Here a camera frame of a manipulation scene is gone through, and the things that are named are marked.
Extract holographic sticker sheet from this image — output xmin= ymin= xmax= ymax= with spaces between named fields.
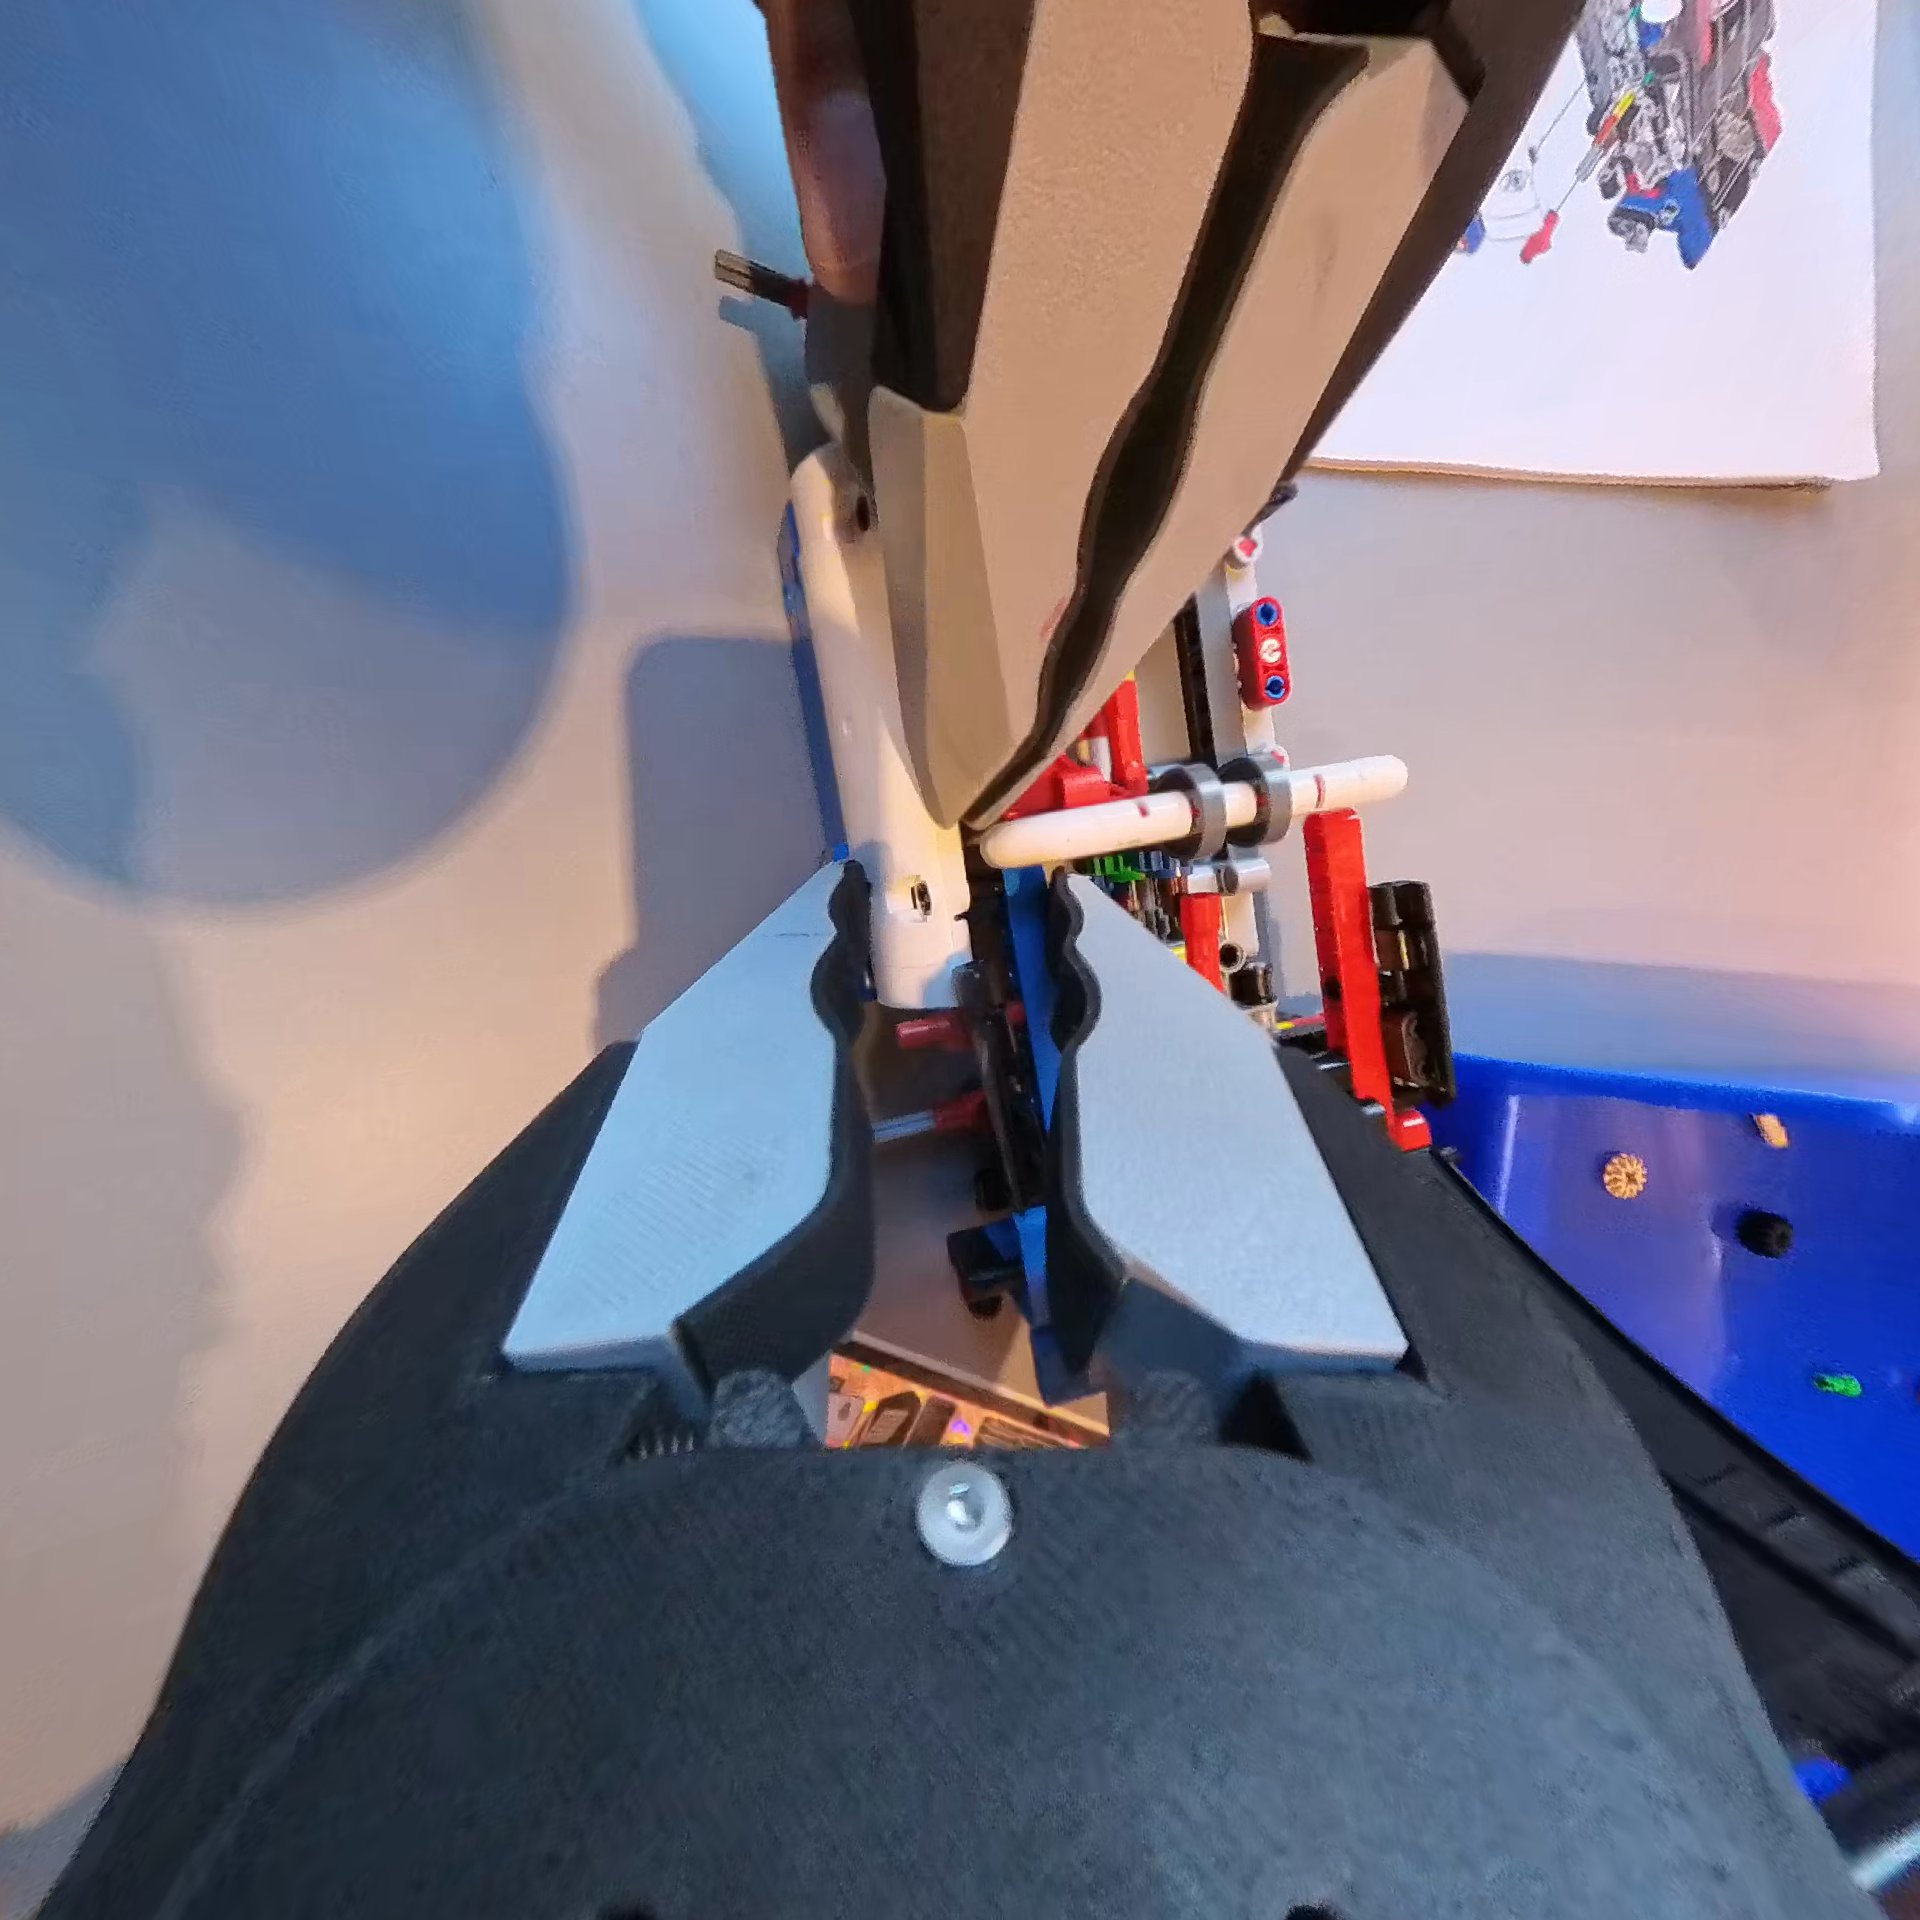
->
xmin=825 ymin=1349 xmax=1115 ymax=1451

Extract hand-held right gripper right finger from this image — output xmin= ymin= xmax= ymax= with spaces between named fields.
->
xmin=1045 ymin=870 xmax=1411 ymax=1382

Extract white blue brick panel assembly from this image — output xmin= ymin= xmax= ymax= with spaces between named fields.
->
xmin=777 ymin=442 xmax=978 ymax=1009

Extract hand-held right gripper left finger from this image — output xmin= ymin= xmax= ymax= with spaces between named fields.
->
xmin=503 ymin=862 xmax=875 ymax=1397

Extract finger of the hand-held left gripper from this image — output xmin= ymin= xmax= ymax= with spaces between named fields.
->
xmin=869 ymin=0 xmax=1270 ymax=828
xmin=982 ymin=28 xmax=1477 ymax=822

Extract blue plastic bin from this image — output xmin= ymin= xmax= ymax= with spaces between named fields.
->
xmin=1425 ymin=1053 xmax=1920 ymax=1848

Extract open instruction booklet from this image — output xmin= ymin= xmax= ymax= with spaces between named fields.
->
xmin=1305 ymin=0 xmax=1881 ymax=491

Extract toy brick vehicle model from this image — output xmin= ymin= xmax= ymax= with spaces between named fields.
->
xmin=712 ymin=248 xmax=1920 ymax=1801

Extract grey desk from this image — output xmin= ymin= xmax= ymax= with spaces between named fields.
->
xmin=0 ymin=0 xmax=1920 ymax=1860

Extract scattered small brick pieces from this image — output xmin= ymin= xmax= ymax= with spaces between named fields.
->
xmin=1597 ymin=1110 xmax=1869 ymax=1404

